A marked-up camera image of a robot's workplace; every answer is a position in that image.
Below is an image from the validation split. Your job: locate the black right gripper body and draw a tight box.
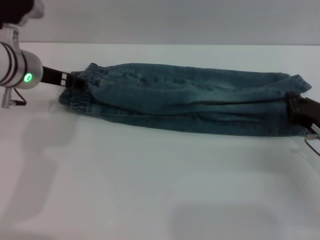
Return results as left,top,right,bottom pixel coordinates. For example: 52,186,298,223
290,97,320,131

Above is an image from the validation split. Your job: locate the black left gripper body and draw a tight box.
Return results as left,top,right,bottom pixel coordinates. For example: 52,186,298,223
40,65,69,88

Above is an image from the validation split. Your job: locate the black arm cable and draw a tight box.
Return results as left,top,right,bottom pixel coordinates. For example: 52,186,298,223
303,124,320,158
9,87,28,107

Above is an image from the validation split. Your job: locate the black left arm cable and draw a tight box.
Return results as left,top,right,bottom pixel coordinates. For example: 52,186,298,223
9,87,28,107

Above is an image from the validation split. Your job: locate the blue denim shorts basketball print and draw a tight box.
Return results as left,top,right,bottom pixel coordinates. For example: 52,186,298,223
58,62,314,138

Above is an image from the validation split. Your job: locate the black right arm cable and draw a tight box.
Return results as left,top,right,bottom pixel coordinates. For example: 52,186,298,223
303,124,320,158

